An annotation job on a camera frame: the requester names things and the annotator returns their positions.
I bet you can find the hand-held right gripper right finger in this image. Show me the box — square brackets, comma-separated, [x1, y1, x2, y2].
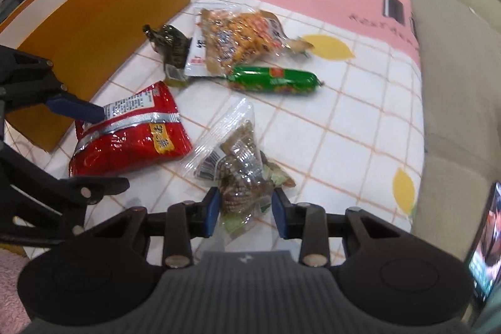
[272, 187, 417, 267]

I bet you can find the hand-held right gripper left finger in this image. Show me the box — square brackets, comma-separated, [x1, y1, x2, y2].
[84, 186, 220, 267]

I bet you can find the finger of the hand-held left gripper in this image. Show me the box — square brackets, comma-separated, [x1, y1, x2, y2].
[0, 140, 131, 245]
[0, 44, 106, 123]

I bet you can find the clear packet of brown snacks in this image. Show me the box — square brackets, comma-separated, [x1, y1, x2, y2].
[184, 98, 297, 241]

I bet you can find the red foil snack packet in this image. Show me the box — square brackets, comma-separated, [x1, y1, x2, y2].
[68, 81, 193, 178]

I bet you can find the orange cardboard box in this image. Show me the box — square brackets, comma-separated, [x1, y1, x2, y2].
[0, 0, 191, 153]

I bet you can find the orange fried snack packet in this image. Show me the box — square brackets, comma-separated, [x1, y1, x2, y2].
[184, 7, 316, 78]

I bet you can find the pink fuzzy cloth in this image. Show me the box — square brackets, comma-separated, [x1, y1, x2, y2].
[0, 250, 32, 334]

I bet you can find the dark olive vacuum packet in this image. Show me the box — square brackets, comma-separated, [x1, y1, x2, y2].
[142, 24, 193, 89]

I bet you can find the green sausage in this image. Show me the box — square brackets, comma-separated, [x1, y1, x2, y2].
[227, 66, 323, 95]

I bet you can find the smartphone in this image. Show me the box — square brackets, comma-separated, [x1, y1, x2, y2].
[464, 181, 501, 305]

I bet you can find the beige sofa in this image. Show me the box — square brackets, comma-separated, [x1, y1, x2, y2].
[399, 0, 501, 319]

